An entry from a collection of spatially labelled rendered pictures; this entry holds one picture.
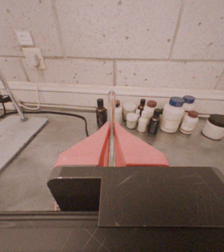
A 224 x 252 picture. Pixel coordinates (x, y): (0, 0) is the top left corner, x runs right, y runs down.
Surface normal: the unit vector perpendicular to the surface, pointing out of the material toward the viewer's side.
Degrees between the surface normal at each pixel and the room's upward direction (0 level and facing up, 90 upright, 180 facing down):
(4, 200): 0
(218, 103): 90
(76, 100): 90
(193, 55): 90
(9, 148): 0
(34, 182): 0
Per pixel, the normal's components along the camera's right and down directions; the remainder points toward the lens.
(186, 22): -0.15, 0.61
